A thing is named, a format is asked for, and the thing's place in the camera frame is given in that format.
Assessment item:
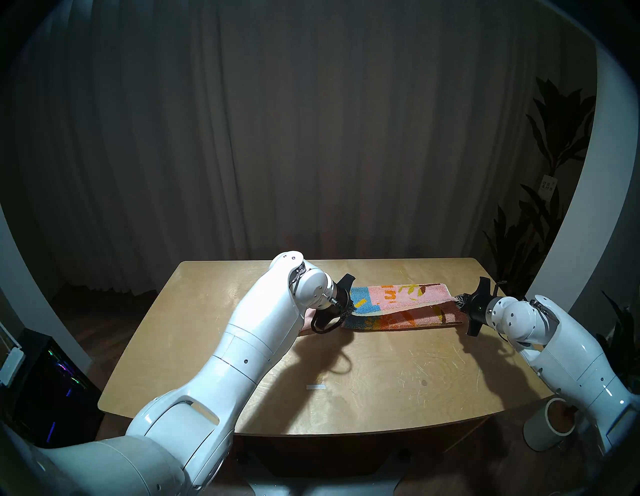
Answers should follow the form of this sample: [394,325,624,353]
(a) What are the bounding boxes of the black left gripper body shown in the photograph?
[330,273,357,318]

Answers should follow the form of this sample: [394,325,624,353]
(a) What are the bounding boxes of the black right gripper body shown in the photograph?
[466,276,503,337]

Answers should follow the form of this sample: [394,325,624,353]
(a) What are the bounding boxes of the plain pink towel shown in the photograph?
[298,307,321,337]

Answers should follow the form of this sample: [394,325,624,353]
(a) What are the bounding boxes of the sun and flower print towel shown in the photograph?
[341,283,465,332]

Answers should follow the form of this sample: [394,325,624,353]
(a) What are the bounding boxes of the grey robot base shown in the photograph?
[235,450,411,496]

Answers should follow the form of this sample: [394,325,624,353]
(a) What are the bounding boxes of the tall dark leafy plant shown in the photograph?
[482,75,598,307]

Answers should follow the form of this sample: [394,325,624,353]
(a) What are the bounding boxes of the white round plant pot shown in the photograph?
[523,397,578,452]

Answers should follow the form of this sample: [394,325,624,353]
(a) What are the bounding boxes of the dark plant in white pot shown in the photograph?
[595,292,640,381]

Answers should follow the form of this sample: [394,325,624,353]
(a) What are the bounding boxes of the grey pleated curtain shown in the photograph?
[0,0,601,301]

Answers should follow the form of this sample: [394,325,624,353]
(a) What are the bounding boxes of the black computer tower with lights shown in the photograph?
[10,327,106,446]

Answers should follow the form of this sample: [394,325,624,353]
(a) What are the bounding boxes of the small white box device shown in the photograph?
[0,347,26,387]

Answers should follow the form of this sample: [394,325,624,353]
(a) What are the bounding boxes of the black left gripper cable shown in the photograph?
[310,306,352,335]

